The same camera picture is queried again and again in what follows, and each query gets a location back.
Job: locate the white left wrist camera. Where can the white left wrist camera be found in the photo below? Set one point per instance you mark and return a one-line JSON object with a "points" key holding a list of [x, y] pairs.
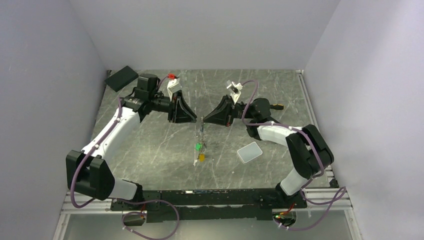
{"points": [[173, 87]]}

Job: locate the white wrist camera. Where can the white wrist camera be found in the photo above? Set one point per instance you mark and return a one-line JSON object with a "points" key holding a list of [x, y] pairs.
{"points": [[173, 87], [234, 89]]}

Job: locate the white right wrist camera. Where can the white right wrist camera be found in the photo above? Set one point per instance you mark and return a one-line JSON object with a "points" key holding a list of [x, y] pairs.
{"points": [[234, 89]]}

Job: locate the black box at rear left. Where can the black box at rear left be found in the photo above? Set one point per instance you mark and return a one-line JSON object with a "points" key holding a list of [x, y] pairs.
{"points": [[121, 78]]}

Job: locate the yellow key tag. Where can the yellow key tag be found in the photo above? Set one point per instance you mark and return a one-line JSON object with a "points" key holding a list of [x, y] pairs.
{"points": [[201, 157]]}

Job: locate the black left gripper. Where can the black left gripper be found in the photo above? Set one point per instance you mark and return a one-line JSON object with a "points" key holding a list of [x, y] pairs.
{"points": [[179, 110]]}

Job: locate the aluminium frame rail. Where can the aluminium frame rail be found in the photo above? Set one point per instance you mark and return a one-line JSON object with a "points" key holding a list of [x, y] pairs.
{"points": [[320, 198]]}

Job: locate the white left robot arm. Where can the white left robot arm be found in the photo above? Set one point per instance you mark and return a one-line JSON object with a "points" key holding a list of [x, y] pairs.
{"points": [[87, 170]]}

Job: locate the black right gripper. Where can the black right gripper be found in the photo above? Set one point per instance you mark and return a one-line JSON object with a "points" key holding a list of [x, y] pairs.
{"points": [[224, 114]]}

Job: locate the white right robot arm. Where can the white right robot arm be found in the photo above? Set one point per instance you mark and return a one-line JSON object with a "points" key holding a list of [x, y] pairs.
{"points": [[309, 152]]}

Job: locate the black yellow handled screwdriver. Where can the black yellow handled screwdriver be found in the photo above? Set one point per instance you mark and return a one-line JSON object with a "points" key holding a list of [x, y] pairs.
{"points": [[278, 107]]}

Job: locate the green key tag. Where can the green key tag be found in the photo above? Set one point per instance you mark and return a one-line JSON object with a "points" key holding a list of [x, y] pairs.
{"points": [[199, 146]]}

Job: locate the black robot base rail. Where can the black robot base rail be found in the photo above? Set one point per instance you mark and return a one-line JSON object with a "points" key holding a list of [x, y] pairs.
{"points": [[211, 204]]}

